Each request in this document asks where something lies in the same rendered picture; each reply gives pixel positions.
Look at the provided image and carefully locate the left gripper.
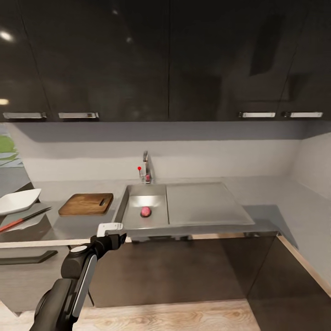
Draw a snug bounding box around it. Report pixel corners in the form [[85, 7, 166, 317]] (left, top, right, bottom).
[[90, 233, 127, 255]]

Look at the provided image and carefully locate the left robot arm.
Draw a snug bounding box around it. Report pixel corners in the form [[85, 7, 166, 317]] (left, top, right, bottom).
[[29, 222, 127, 331]]

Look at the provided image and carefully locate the vidalia onion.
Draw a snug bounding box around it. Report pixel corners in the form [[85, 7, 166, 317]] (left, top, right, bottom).
[[141, 206, 151, 217]]

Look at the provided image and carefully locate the parer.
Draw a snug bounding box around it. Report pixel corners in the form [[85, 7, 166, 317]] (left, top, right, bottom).
[[0, 216, 29, 232]]

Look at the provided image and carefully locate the cutting board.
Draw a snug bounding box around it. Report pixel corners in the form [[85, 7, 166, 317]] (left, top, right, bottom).
[[58, 193, 114, 215]]

